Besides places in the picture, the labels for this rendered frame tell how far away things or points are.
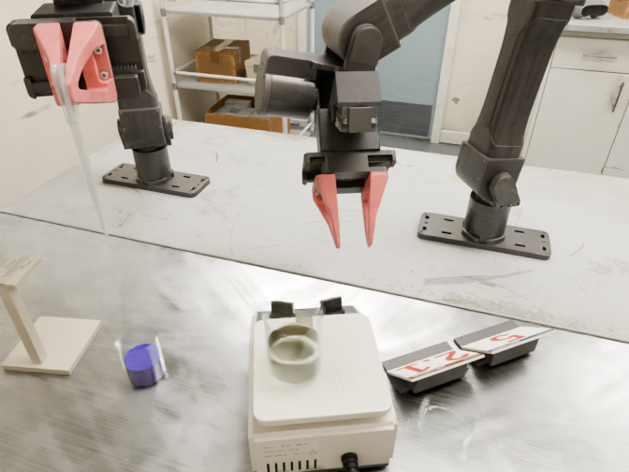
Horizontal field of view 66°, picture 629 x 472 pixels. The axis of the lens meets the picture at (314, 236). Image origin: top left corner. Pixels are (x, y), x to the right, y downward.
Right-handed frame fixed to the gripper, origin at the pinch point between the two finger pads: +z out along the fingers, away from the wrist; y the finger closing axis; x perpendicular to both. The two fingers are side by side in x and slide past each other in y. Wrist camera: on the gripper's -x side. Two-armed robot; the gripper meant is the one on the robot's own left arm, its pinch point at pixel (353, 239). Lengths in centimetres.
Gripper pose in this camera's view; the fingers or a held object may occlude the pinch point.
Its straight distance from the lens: 53.5
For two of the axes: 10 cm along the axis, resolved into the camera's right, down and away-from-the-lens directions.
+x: -0.7, 2.6, 9.6
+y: 10.0, -0.5, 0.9
